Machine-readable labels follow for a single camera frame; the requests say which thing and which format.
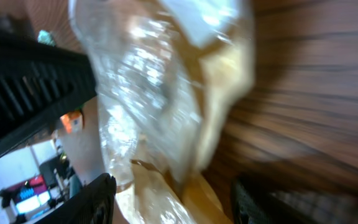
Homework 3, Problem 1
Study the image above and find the beige paper pouch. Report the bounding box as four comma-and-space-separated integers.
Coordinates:
68, 0, 255, 223

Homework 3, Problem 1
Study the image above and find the green wet wipes pack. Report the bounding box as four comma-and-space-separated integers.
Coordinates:
37, 30, 56, 46

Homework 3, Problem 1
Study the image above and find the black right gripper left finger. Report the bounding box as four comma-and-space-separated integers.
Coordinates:
36, 173, 117, 224

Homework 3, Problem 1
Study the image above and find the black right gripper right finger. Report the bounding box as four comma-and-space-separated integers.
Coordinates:
231, 177, 358, 224

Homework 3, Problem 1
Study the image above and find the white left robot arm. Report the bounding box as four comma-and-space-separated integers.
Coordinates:
0, 14, 96, 158

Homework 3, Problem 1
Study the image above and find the orange tissue pack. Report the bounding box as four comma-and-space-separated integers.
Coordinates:
60, 110, 83, 134

